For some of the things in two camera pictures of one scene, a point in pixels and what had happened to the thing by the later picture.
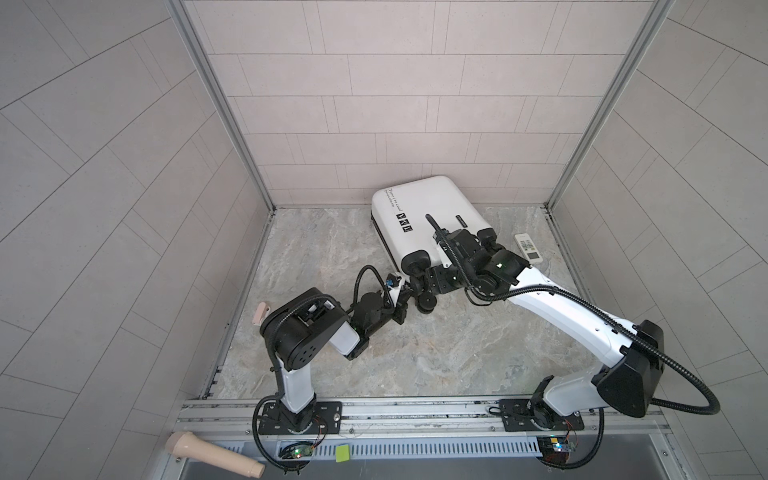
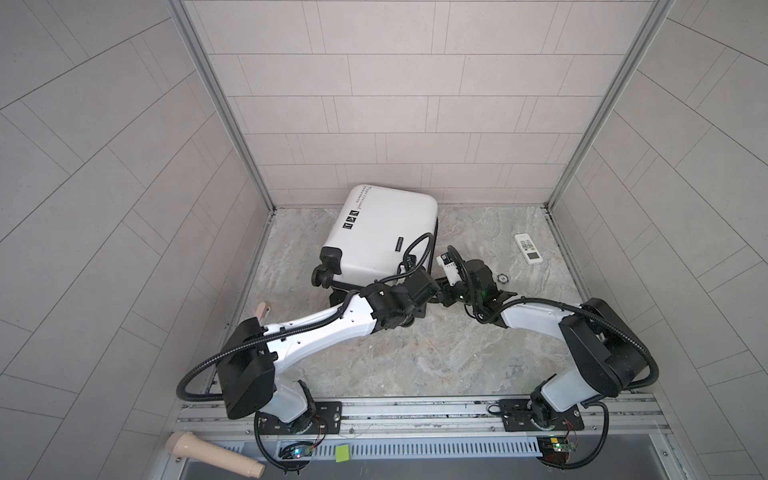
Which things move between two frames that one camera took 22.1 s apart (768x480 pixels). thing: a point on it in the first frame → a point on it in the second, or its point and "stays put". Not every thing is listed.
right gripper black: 435,280 → 444,287
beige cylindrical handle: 188,445 stays put
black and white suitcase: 400,214 → 369,230
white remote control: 527,248 stays put
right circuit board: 554,448 stays put
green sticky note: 343,453 stays put
